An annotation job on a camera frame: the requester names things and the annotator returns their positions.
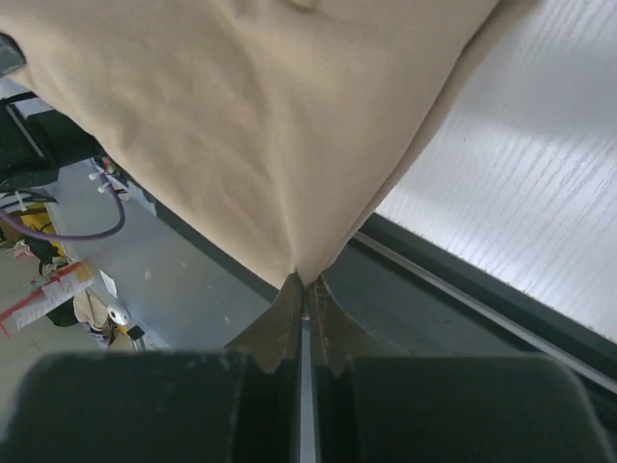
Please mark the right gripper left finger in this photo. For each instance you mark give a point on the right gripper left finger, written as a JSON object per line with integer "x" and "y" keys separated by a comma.
{"x": 268, "y": 421}

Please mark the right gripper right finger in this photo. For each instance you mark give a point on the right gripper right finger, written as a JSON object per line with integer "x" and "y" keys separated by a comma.
{"x": 337, "y": 338}

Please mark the beige t shirt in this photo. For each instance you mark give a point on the beige t shirt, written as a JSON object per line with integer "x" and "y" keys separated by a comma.
{"x": 273, "y": 128}

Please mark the red white paper tag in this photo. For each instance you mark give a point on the red white paper tag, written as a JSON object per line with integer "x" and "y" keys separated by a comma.
{"x": 47, "y": 294}

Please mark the floor clutter pile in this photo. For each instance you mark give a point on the floor clutter pile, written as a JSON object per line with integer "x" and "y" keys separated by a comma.
{"x": 102, "y": 320}

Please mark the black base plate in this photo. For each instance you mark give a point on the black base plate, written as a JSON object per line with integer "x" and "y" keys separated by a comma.
{"x": 407, "y": 291}

